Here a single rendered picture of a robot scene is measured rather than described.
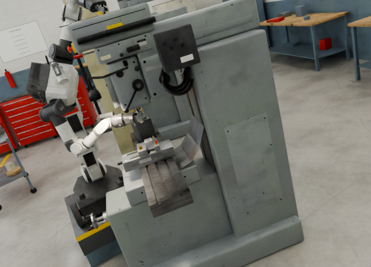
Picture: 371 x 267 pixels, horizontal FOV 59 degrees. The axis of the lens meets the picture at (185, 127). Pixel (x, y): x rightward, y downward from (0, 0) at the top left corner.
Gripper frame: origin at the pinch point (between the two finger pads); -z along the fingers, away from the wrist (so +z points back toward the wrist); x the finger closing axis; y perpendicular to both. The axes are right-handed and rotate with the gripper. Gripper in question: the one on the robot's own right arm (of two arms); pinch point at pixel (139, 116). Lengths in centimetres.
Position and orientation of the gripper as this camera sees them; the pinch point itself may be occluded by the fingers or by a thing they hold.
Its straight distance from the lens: 218.4
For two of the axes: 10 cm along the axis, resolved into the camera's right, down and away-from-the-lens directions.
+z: -9.7, 2.1, 1.5
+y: 2.5, 9.0, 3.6
